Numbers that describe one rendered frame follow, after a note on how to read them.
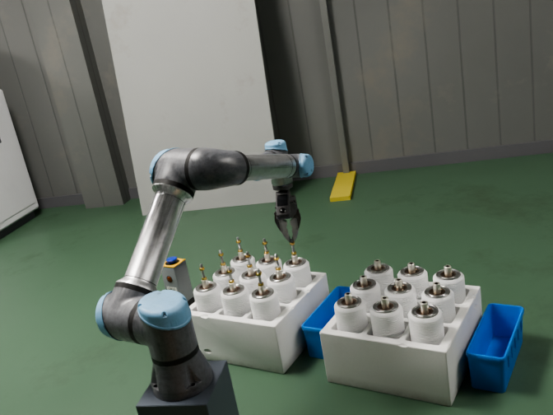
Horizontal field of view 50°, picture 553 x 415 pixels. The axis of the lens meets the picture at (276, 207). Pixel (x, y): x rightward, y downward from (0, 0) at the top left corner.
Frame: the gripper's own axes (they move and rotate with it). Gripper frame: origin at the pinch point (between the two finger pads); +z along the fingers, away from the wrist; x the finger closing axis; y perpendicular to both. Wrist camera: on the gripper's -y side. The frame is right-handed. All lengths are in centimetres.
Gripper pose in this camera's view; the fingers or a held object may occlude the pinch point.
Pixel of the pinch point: (290, 238)
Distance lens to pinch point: 212.9
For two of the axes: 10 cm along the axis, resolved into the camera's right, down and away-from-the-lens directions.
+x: -9.8, 1.4, 1.1
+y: 0.6, -3.3, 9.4
